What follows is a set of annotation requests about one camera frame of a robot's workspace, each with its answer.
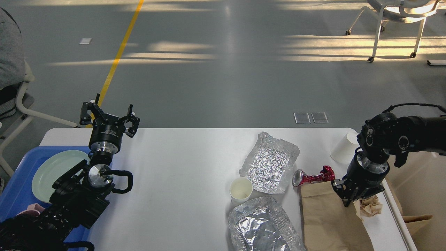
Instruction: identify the person in grey sweater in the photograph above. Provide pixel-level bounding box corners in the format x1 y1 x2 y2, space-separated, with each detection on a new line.
0 8 25 119

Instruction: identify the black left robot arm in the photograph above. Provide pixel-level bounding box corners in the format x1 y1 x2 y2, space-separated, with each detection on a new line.
1 94 140 251

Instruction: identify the translucent plastic cup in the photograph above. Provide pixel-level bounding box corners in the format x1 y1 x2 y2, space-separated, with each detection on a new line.
330 133 360 164

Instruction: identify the blue plastic tray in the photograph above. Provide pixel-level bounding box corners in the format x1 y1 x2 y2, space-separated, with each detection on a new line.
1 146 107 251

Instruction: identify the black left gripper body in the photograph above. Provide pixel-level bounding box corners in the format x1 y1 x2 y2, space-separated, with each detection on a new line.
88 116 126 154

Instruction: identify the brown paper in bin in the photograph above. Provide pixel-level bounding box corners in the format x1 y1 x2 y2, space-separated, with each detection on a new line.
387 181 433 237

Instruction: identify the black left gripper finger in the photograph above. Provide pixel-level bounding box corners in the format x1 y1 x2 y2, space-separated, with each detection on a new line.
79 93 105 127
118 104 140 138

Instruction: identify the white plastic bin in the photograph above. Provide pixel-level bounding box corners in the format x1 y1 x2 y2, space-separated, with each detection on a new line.
363 152 446 251

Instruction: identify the white chair left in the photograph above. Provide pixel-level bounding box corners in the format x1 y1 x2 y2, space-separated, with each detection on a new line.
0 62 79 177

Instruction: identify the brown paper bag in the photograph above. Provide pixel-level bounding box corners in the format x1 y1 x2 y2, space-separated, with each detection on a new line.
301 182 374 251

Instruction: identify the white office chair right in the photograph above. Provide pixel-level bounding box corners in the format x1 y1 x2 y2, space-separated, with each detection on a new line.
345 0 439 63

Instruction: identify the crumpled brown paper ball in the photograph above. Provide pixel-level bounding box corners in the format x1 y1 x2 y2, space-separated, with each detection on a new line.
353 195 383 221

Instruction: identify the white floor marker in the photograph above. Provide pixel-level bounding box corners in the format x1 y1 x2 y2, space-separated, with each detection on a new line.
79 38 92 45

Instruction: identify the light green plate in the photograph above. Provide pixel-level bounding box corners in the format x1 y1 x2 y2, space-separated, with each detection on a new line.
31 150 88 203

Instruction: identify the white paper cup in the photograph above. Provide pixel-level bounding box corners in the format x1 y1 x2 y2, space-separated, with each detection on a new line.
229 177 253 205

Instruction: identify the crushed red soda can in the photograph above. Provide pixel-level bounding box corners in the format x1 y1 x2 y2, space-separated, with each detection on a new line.
292 165 336 187

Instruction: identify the foil container lower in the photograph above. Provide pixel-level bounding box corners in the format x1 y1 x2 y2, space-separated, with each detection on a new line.
228 196 306 251

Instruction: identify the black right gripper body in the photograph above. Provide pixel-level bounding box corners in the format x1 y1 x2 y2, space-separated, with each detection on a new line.
342 152 390 201

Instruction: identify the crumpled foil upper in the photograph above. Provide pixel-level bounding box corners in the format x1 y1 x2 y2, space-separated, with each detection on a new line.
239 132 300 194

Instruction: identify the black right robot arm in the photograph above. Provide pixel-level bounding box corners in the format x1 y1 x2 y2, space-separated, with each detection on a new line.
331 105 446 207

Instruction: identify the pink mug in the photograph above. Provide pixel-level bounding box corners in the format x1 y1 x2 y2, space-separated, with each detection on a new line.
17 203 45 217

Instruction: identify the clear floor plate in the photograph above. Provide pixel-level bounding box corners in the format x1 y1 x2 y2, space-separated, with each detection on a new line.
294 112 311 124
311 112 329 123

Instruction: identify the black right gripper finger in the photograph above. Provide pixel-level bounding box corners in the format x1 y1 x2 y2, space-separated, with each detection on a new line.
331 180 352 207
357 184 384 199

